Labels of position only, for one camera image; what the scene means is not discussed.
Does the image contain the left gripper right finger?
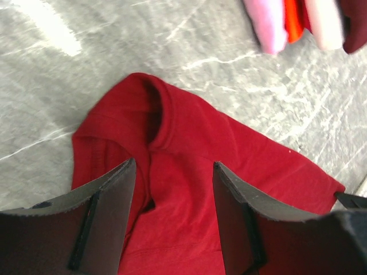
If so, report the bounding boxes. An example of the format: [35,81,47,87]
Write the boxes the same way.
[213,162,366,274]

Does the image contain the folded pink t-shirt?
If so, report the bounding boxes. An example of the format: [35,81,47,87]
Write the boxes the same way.
[243,0,288,54]

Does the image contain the folded orange-red t-shirt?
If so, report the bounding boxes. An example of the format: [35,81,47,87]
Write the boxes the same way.
[284,0,304,44]

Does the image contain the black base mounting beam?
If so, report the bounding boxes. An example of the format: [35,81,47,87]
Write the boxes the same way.
[334,192,367,209]

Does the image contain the folded white t-shirt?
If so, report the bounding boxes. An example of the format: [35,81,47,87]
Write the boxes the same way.
[304,0,344,50]

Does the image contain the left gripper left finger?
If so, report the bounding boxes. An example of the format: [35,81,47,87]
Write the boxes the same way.
[1,159,136,274]

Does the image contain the folded dark red t-shirt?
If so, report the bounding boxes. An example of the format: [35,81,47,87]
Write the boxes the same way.
[340,0,366,54]

